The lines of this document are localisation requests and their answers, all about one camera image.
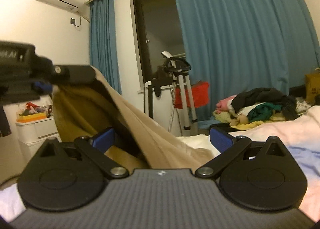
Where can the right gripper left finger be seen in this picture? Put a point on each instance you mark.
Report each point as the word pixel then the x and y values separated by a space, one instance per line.
pixel 95 148

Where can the brown cardboard box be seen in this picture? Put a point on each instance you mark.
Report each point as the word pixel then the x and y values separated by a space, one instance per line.
pixel 312 85

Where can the white drawer cabinet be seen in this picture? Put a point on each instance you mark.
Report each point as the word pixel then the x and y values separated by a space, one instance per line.
pixel 31 135

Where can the blue curtain panel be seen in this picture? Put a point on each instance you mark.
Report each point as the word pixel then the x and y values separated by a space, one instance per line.
pixel 102 41
pixel 239 45

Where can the blue curtain left panel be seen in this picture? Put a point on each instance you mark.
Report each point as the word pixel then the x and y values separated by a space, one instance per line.
pixel 102 41

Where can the wall socket with cable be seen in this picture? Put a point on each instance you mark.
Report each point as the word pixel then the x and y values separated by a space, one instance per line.
pixel 76 23

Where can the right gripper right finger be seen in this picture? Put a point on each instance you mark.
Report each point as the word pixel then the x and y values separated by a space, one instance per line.
pixel 231 149

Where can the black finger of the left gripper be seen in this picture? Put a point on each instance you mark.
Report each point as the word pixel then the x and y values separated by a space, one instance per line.
pixel 72 74

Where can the silver folding exercise bike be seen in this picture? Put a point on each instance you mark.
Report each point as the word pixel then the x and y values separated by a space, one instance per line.
pixel 178 82

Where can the dark window door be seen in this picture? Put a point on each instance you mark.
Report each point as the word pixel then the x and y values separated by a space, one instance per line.
pixel 158 29

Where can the blue curtain right panel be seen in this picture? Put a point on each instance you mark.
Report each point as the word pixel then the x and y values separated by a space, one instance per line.
pixel 239 45

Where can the beige trench coat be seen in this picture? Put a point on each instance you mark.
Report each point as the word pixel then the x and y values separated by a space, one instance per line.
pixel 85 110

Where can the pile of mixed clothes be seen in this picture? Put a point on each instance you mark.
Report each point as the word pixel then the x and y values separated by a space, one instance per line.
pixel 253 108

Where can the yellow tray with clutter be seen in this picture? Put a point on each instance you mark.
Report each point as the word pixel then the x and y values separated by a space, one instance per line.
pixel 33 112

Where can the red fabric bag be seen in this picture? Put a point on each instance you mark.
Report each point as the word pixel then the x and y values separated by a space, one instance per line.
pixel 200 95

